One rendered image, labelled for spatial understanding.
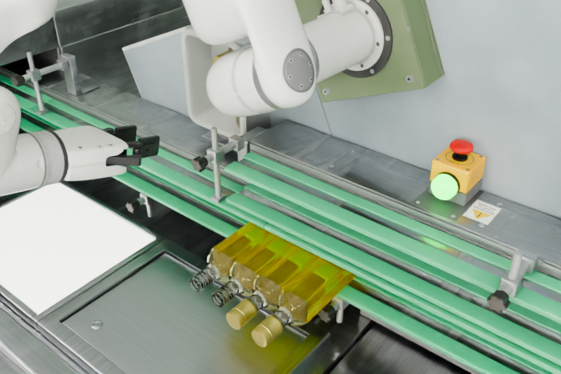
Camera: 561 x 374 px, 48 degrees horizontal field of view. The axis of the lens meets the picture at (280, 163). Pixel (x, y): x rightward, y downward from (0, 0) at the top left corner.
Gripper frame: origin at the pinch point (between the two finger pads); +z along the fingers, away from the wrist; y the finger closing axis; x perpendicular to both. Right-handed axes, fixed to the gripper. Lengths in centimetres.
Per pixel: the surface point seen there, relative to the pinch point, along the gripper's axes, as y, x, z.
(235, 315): 17.5, -26.7, 9.4
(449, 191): 39, -1, 35
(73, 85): -68, -12, 36
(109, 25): -90, -1, 64
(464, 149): 38, 5, 38
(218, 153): -4.6, -7.8, 24.9
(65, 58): -70, -5, 35
